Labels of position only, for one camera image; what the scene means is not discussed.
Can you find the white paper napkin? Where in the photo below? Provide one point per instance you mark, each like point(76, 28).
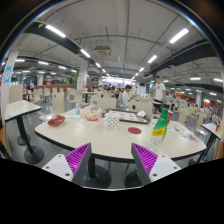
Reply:
point(141, 113)

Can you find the white paper sheet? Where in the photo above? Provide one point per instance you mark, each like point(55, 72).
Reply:
point(71, 115)

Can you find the small clear bottle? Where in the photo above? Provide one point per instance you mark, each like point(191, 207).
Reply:
point(78, 110)

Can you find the green-labelled clear drink bottle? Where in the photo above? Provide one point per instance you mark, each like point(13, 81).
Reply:
point(160, 129)

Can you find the ceiling strip lights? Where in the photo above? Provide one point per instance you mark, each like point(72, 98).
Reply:
point(55, 31)

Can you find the flat round red coaster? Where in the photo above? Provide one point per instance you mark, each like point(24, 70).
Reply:
point(134, 130)

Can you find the crumpled food wrapper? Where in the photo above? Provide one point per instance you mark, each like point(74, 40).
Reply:
point(90, 113)

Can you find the beige canteen chairs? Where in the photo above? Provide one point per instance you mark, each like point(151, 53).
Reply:
point(58, 101)

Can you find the ceiling air conditioner unit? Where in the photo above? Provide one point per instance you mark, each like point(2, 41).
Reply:
point(103, 50)

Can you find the dark food tray with placemat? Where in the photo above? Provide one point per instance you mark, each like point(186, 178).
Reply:
point(128, 116)

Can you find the blue pillar sign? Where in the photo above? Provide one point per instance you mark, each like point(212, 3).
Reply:
point(7, 74)

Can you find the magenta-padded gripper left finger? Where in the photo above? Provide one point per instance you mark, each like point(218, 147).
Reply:
point(56, 166)

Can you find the clear plastic bag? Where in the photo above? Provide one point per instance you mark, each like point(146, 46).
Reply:
point(189, 134)

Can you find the white side table, black leg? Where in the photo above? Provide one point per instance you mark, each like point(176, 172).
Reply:
point(20, 108)
point(210, 128)

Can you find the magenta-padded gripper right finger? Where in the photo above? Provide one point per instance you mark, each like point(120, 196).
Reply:
point(165, 166)

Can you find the person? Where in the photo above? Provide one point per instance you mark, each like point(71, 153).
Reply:
point(159, 90)
point(126, 98)

